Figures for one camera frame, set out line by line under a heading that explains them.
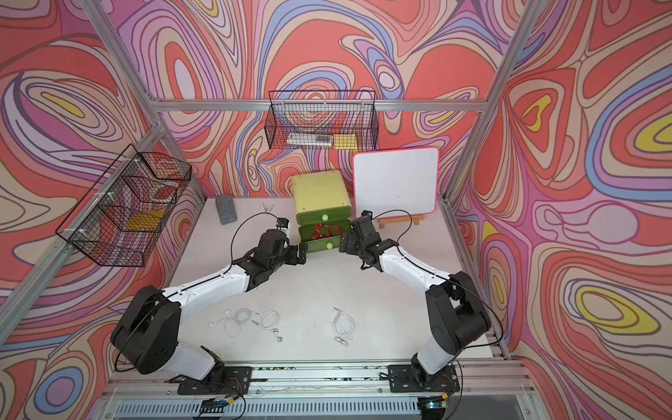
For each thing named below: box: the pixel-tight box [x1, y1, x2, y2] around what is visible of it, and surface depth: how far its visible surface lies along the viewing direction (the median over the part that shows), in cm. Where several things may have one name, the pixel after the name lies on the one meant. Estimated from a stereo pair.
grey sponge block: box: [215, 194, 238, 225], surface depth 114 cm
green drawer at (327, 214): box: [295, 205, 352, 225], surface depth 90 cm
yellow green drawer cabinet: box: [292, 169, 353, 224], surface depth 93 cm
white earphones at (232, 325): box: [208, 307, 260, 339], surface depth 86 cm
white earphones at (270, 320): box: [251, 309, 283, 343], surface depth 86 cm
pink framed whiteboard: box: [353, 147, 440, 219], surface depth 103 cm
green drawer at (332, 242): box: [298, 222, 351, 252], surface depth 93 cm
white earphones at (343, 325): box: [331, 306, 355, 347], surface depth 86 cm
